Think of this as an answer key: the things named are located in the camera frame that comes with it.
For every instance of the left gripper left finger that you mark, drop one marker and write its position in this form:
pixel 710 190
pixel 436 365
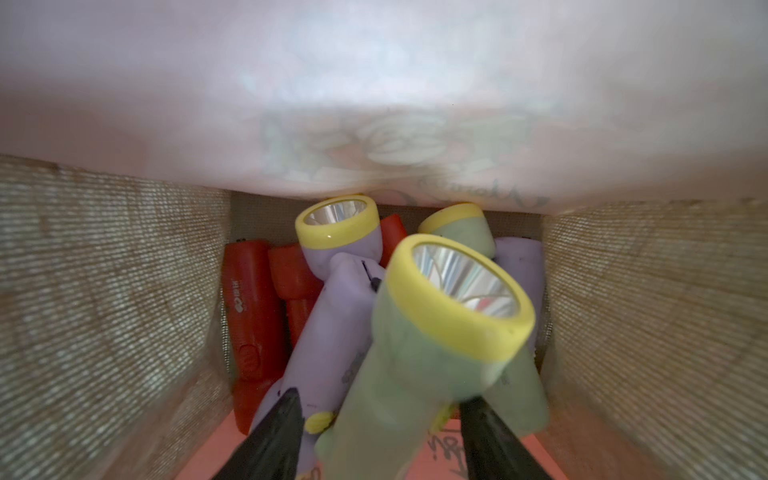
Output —
pixel 271 451

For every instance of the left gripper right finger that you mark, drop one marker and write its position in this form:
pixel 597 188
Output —
pixel 492 451

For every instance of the green flashlight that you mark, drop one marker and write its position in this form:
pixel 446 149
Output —
pixel 446 322
pixel 518 398

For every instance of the red flashlight white rim logo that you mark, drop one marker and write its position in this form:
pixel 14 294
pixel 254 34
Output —
pixel 255 319

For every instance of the red flashlight dark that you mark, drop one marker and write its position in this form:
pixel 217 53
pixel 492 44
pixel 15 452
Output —
pixel 295 285

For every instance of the purple flashlight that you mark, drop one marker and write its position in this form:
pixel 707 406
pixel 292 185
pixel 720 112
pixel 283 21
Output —
pixel 523 260
pixel 342 244

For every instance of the red jute tote bag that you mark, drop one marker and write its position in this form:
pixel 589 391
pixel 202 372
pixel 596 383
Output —
pixel 139 138

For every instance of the red flashlight single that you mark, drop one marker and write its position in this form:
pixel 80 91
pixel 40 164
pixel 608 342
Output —
pixel 393 232

